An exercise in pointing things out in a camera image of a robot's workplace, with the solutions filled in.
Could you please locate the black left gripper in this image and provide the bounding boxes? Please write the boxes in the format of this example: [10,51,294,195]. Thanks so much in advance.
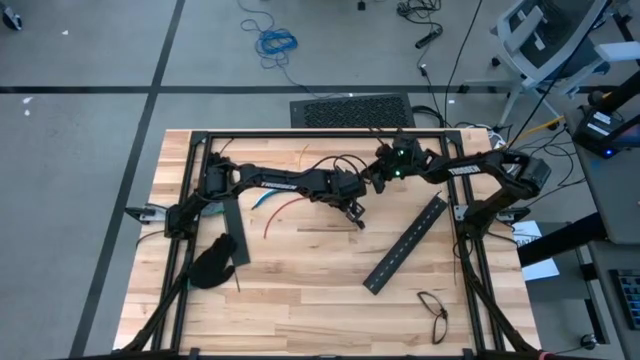
[317,168,369,230]

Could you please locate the black slotted cable duct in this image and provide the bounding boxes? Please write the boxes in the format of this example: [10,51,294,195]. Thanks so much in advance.
[363,194,450,296]

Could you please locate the black duct cover strip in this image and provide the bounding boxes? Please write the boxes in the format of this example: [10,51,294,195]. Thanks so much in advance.
[222,197,252,268]

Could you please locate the black perforated floor mat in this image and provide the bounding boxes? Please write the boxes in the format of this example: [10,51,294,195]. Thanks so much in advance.
[289,93,417,129]

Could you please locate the black eyeglasses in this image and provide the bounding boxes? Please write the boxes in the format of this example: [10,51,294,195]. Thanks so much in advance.
[417,290,450,346]

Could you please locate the black stand beam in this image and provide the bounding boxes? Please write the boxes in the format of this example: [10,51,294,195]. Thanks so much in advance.
[517,212,609,269]

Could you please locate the white paper sheet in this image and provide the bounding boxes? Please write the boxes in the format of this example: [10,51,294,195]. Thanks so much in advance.
[510,219,561,282]

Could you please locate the grey mesh office chair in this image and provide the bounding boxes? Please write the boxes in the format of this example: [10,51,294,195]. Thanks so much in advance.
[489,0,640,126]

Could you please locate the black box device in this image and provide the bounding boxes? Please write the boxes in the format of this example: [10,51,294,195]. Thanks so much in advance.
[572,107,629,160]

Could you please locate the grey side desk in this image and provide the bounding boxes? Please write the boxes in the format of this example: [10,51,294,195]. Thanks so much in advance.
[564,107,640,246]

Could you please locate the black keyboard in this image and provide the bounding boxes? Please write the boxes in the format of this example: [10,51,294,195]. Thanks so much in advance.
[609,268,640,331]

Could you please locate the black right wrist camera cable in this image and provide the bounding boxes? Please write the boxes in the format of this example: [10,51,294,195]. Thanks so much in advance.
[368,127,401,147]

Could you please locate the black aluminium table frame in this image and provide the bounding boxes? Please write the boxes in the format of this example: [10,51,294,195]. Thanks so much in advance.
[113,128,544,360]

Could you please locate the black power strip with cable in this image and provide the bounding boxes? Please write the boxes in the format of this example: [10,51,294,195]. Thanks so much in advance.
[397,0,446,51]

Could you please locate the thin black hanging cable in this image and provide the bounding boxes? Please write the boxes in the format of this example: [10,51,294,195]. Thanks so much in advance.
[443,0,485,96]

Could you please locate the yellow cable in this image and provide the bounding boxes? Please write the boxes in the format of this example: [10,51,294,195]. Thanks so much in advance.
[504,115,567,151]

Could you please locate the thick black hanging cable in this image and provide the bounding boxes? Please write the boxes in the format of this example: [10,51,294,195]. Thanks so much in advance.
[504,0,614,149]

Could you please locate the coiled blue floor cable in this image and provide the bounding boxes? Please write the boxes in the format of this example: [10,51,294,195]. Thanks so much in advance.
[238,0,301,71]

